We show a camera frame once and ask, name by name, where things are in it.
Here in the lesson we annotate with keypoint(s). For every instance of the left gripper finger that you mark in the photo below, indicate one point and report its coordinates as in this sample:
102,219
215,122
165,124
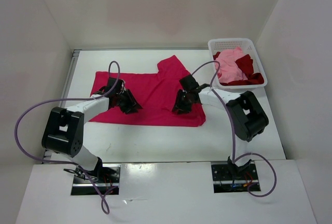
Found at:
130,98
129,108

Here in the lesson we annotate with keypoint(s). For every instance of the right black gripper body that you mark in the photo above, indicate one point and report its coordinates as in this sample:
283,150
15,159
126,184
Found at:
188,93

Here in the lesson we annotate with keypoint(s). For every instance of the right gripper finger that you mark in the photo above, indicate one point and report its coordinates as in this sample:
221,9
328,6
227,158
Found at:
183,108
179,98

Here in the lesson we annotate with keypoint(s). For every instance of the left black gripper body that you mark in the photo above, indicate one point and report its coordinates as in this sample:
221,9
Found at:
119,96

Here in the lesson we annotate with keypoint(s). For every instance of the magenta t shirt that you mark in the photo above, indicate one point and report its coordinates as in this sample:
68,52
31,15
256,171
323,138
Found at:
156,93

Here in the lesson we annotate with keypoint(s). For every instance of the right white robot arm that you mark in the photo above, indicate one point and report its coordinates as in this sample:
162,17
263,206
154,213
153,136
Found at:
246,115

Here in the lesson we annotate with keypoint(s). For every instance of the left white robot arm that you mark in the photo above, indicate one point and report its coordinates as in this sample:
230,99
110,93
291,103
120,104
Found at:
64,132

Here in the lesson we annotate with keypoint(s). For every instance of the light pink t shirt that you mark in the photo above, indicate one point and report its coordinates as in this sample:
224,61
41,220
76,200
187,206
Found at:
229,70

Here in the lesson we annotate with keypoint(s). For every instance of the white plastic basket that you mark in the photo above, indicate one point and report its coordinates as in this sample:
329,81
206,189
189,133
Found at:
247,46

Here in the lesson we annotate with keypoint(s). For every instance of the dark red t shirt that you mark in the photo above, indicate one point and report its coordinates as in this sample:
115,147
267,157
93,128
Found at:
246,65

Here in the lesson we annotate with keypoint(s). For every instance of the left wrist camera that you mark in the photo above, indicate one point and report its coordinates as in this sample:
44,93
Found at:
115,85

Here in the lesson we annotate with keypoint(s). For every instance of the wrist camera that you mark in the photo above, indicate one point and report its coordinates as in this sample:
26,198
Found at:
188,83
115,85

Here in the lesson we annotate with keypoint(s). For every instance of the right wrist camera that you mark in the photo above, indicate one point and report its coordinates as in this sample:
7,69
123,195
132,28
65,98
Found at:
188,83

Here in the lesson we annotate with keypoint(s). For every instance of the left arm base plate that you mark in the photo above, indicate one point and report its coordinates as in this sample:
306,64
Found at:
108,184

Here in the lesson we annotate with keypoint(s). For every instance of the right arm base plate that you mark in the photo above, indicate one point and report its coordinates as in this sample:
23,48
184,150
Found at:
224,182

